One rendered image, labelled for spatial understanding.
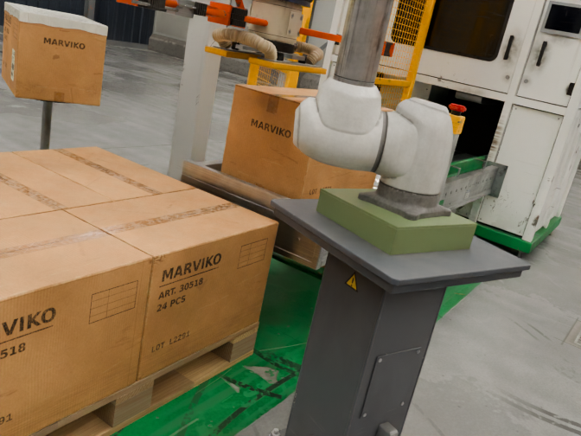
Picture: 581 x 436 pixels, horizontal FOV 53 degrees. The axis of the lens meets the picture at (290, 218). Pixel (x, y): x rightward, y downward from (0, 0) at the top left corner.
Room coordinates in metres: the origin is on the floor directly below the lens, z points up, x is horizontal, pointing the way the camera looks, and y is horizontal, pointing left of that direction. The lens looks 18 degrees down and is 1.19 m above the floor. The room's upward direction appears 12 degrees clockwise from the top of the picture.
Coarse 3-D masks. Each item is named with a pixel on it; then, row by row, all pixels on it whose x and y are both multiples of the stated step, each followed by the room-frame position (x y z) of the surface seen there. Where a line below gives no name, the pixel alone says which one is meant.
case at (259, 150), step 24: (240, 96) 2.26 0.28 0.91; (264, 96) 2.20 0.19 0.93; (288, 96) 2.23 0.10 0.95; (312, 96) 2.42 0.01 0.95; (240, 120) 2.25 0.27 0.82; (264, 120) 2.19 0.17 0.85; (288, 120) 2.13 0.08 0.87; (240, 144) 2.23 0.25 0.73; (264, 144) 2.18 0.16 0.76; (288, 144) 2.12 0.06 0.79; (240, 168) 2.22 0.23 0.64; (264, 168) 2.16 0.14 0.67; (288, 168) 2.11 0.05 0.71; (312, 168) 2.10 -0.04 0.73; (336, 168) 2.25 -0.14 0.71; (288, 192) 2.10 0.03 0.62; (312, 192) 2.13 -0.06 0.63
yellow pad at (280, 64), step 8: (280, 56) 1.96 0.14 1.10; (304, 56) 2.09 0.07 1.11; (256, 64) 1.90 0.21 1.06; (264, 64) 1.88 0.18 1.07; (272, 64) 1.86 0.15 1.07; (280, 64) 1.90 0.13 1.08; (288, 64) 1.94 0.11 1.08; (296, 64) 2.00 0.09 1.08; (304, 64) 2.05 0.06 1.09; (304, 72) 2.03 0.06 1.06; (312, 72) 2.07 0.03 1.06; (320, 72) 2.12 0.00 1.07
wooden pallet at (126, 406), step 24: (240, 336) 1.86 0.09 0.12; (192, 360) 1.79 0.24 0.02; (216, 360) 1.83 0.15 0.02; (240, 360) 1.89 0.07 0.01; (144, 384) 1.46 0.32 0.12; (168, 384) 1.63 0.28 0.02; (192, 384) 1.66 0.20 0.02; (96, 408) 1.31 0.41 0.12; (120, 408) 1.39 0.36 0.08; (144, 408) 1.48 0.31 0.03; (48, 432) 1.19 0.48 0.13; (72, 432) 1.32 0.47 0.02; (96, 432) 1.34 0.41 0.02
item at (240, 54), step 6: (234, 42) 2.06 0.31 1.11; (210, 48) 1.99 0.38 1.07; (216, 48) 1.98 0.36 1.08; (222, 48) 2.00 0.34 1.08; (228, 48) 2.02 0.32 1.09; (234, 48) 2.06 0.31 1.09; (222, 54) 1.97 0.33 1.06; (228, 54) 1.97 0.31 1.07; (234, 54) 1.99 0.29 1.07; (240, 54) 2.02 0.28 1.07; (246, 54) 2.05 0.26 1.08; (252, 54) 2.08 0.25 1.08; (258, 54) 2.13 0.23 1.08; (264, 54) 2.16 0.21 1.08
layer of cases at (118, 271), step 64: (0, 192) 1.67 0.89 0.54; (64, 192) 1.79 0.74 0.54; (128, 192) 1.92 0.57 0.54; (192, 192) 2.08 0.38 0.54; (0, 256) 1.25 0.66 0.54; (64, 256) 1.32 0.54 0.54; (128, 256) 1.40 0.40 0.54; (192, 256) 1.57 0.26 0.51; (256, 256) 1.86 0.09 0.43; (0, 320) 1.07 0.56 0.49; (64, 320) 1.20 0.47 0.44; (128, 320) 1.38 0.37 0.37; (192, 320) 1.61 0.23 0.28; (256, 320) 1.93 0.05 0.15; (0, 384) 1.07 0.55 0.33; (64, 384) 1.22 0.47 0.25; (128, 384) 1.41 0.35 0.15
